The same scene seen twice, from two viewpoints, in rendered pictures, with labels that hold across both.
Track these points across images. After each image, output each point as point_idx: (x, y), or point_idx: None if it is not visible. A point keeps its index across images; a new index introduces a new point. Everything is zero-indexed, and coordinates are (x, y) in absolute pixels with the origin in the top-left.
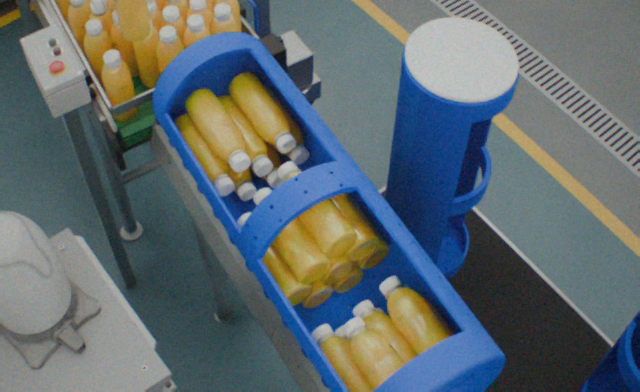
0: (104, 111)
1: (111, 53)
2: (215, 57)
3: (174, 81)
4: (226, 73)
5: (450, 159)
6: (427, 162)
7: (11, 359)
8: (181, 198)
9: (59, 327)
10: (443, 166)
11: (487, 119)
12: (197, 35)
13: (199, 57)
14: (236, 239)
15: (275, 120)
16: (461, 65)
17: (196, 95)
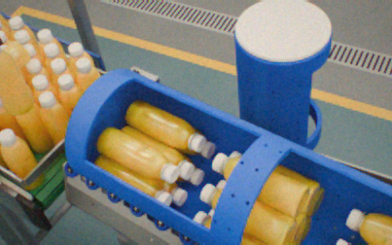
0: (14, 187)
1: (4, 133)
2: (111, 95)
3: (83, 129)
4: (117, 109)
5: (301, 110)
6: (282, 120)
7: None
8: (115, 228)
9: None
10: (296, 118)
11: (322, 65)
12: (72, 91)
13: (96, 100)
14: (205, 238)
15: (182, 127)
16: (286, 33)
17: (105, 135)
